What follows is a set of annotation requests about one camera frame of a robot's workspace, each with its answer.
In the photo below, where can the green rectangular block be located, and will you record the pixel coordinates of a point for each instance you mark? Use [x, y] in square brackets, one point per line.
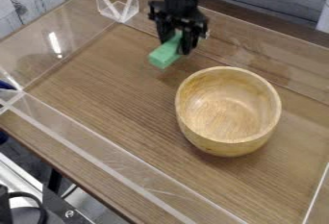
[164, 54]

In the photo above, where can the black metal bracket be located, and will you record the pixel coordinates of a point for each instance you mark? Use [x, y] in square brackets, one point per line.
[61, 212]

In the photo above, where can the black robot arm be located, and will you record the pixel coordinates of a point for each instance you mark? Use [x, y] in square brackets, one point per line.
[179, 15]

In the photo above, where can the blue object at left edge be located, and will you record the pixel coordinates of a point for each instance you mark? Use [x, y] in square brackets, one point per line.
[4, 85]

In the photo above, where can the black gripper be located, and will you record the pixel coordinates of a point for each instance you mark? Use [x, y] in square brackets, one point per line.
[178, 17]

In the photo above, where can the clear acrylic tray wall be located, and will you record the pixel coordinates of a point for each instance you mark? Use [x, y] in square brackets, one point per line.
[94, 110]

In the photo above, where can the light brown wooden bowl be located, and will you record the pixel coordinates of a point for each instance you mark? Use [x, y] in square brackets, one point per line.
[227, 110]

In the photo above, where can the black table leg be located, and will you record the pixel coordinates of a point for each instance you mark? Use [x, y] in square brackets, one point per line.
[55, 181]

